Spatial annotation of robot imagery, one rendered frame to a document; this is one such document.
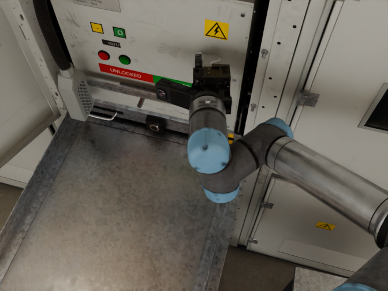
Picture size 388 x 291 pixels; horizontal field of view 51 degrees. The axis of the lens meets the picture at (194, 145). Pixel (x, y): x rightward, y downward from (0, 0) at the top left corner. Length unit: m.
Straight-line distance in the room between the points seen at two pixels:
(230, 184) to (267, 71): 0.29
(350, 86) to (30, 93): 0.90
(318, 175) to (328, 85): 0.26
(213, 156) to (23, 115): 0.78
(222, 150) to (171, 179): 0.54
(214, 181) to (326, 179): 0.21
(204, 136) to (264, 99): 0.34
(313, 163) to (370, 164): 0.43
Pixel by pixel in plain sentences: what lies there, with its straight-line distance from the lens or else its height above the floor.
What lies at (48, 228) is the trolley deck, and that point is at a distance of 1.24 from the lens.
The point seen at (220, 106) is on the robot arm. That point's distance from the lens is 0.80.
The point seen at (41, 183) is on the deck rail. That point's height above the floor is 0.85.
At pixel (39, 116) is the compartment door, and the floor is 0.87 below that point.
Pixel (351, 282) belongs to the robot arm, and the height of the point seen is 1.39.
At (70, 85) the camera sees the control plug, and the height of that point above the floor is 1.11.
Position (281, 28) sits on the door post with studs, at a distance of 0.86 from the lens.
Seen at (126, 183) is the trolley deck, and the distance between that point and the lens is 1.24.
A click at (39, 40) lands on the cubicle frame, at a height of 1.17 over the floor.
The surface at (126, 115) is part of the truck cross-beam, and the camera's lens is 1.32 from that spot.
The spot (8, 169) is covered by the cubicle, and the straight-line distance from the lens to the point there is 2.09.
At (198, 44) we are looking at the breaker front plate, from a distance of 1.00.
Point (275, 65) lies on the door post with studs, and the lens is 0.94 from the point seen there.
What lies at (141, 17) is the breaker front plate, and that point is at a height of 1.30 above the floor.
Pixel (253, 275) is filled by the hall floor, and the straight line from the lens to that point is 2.03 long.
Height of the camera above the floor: 1.95
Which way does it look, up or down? 58 degrees down
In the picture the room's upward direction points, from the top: straight up
